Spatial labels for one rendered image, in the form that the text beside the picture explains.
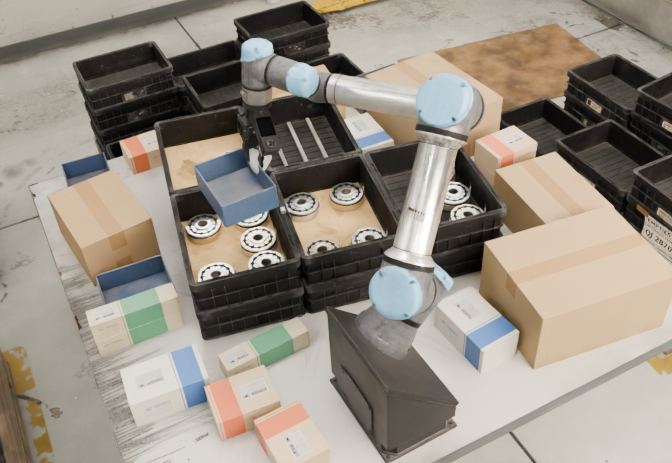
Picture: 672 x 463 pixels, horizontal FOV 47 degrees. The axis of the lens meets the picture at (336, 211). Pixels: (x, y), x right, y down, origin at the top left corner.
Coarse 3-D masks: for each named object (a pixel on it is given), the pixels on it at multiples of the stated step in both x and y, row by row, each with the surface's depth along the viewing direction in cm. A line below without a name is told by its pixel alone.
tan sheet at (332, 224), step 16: (320, 192) 240; (320, 208) 234; (368, 208) 233; (304, 224) 229; (320, 224) 229; (336, 224) 229; (352, 224) 228; (368, 224) 228; (304, 240) 224; (336, 240) 223
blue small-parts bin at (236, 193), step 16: (208, 160) 205; (224, 160) 207; (240, 160) 210; (208, 176) 208; (224, 176) 210; (240, 176) 210; (256, 176) 208; (208, 192) 198; (224, 192) 205; (240, 192) 204; (256, 192) 204; (272, 192) 196; (224, 208) 191; (240, 208) 193; (256, 208) 196; (272, 208) 199; (224, 224) 195
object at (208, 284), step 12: (180, 192) 228; (192, 192) 227; (180, 228) 215; (288, 228) 213; (180, 240) 211; (288, 240) 210; (276, 264) 203; (288, 264) 203; (300, 264) 205; (192, 276) 201; (228, 276) 200; (240, 276) 200; (252, 276) 202; (192, 288) 199; (204, 288) 199
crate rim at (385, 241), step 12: (348, 156) 237; (360, 156) 237; (288, 168) 234; (300, 168) 234; (372, 180) 228; (384, 192) 223; (288, 216) 219; (396, 216) 215; (372, 240) 208; (384, 240) 208; (300, 252) 206; (324, 252) 206; (336, 252) 205; (348, 252) 207; (360, 252) 208; (312, 264) 206
